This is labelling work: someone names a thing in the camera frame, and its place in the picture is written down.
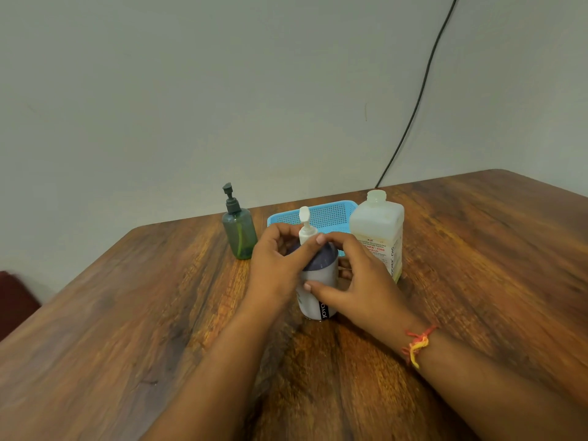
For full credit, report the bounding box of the dark red chair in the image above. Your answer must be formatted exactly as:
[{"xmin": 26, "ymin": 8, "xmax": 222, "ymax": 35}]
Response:
[{"xmin": 0, "ymin": 270, "xmax": 42, "ymax": 343}]

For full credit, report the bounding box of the person's left forearm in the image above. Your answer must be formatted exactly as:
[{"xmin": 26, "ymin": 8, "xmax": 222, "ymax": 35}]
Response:
[{"xmin": 140, "ymin": 300, "xmax": 291, "ymax": 441}]

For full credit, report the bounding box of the translucent white labelled bottle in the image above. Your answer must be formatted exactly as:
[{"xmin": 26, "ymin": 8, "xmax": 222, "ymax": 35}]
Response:
[{"xmin": 349, "ymin": 189, "xmax": 405, "ymax": 285}]

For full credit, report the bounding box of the person's left hand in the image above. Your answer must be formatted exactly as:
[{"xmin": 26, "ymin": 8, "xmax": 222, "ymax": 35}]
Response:
[{"xmin": 243, "ymin": 222, "xmax": 326, "ymax": 314}]

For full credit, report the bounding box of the person's right forearm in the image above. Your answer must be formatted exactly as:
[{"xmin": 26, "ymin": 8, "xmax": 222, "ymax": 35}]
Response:
[{"xmin": 406, "ymin": 327, "xmax": 588, "ymax": 441}]

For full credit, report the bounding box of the green pump bottle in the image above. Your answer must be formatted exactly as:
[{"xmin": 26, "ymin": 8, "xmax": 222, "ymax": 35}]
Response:
[{"xmin": 222, "ymin": 182, "xmax": 259, "ymax": 261}]

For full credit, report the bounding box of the orange yellow thread wristband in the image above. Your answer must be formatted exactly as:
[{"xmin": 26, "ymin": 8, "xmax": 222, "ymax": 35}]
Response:
[{"xmin": 401, "ymin": 324, "xmax": 438, "ymax": 370}]

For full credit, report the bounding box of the person's right hand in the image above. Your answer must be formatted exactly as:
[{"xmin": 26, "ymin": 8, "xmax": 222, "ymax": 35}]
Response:
[{"xmin": 303, "ymin": 231, "xmax": 432, "ymax": 349}]

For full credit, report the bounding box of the black cable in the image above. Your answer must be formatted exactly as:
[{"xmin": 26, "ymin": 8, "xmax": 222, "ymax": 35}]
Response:
[{"xmin": 374, "ymin": 0, "xmax": 460, "ymax": 190}]

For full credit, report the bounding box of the blue plastic basket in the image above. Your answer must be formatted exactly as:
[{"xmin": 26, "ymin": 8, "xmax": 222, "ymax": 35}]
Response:
[{"xmin": 267, "ymin": 200, "xmax": 359, "ymax": 258}]

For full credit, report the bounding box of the white purple pump bottle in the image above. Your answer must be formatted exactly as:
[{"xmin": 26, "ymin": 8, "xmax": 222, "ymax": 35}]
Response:
[{"xmin": 287, "ymin": 206, "xmax": 341, "ymax": 321}]

